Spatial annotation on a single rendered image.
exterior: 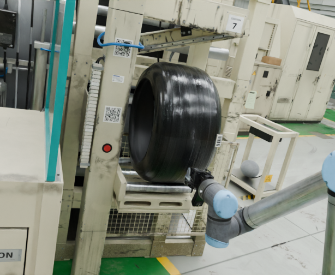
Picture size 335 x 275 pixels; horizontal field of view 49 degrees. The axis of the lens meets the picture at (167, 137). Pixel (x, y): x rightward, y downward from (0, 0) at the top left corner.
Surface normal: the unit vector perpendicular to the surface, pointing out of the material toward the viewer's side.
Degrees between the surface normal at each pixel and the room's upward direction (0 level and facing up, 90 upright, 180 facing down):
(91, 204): 90
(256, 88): 90
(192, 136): 82
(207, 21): 90
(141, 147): 42
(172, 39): 90
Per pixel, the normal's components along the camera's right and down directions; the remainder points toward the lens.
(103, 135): 0.30, 0.36
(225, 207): 0.32, 0.14
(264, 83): 0.55, 0.36
